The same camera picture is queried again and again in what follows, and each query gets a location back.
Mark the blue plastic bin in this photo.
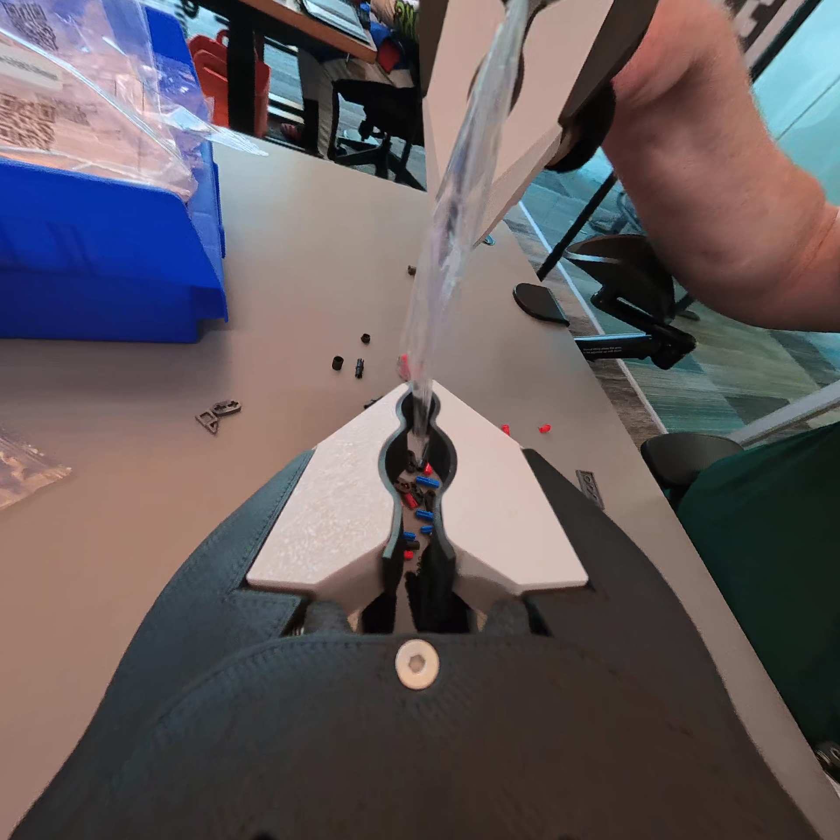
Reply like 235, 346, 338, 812
0, 7, 229, 343

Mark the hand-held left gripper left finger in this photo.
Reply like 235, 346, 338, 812
246, 384, 421, 634

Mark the wooden desk with black legs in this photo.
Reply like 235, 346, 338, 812
226, 0, 380, 135

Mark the large clear labelled bag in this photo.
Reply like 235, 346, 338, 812
0, 0, 270, 201

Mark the person's green shirt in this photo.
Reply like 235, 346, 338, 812
676, 423, 840, 749

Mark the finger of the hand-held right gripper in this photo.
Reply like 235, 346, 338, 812
420, 0, 506, 193
471, 0, 614, 248

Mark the flat clear plastic bag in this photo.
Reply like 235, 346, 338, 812
0, 425, 73, 513

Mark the black office chair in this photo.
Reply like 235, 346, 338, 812
514, 233, 698, 370
327, 77, 427, 191

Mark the black chair armrest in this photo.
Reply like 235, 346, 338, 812
640, 432, 746, 509

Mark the stack of orange bins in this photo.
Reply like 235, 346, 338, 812
189, 29, 271, 137

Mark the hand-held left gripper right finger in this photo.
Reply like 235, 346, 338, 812
406, 382, 590, 634

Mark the person's right forearm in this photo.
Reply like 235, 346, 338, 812
600, 0, 840, 332

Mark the small clear plastic bag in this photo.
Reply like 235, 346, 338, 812
397, 0, 549, 460

